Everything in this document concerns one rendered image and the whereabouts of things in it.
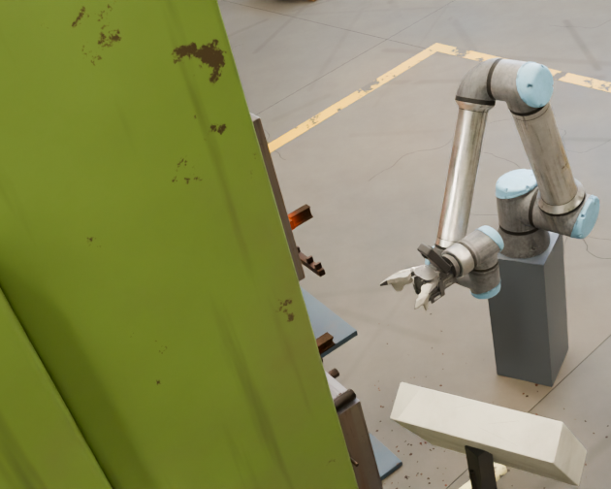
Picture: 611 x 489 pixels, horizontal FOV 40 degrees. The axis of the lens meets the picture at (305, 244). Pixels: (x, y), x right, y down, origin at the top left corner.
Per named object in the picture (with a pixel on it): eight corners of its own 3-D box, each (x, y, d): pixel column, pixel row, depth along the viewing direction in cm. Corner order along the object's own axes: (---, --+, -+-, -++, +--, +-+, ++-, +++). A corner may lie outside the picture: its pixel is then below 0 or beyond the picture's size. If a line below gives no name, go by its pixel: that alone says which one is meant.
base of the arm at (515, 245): (505, 222, 310) (503, 201, 305) (557, 229, 300) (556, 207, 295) (487, 253, 298) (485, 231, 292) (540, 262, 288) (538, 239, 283)
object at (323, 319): (290, 281, 296) (289, 277, 295) (358, 335, 266) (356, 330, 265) (218, 325, 286) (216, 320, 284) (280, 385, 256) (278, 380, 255)
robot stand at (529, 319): (515, 338, 346) (502, 219, 312) (568, 348, 335) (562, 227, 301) (497, 374, 332) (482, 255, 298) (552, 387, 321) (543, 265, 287)
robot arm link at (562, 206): (559, 202, 291) (503, 44, 237) (606, 214, 280) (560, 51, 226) (538, 237, 286) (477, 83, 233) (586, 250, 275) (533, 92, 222)
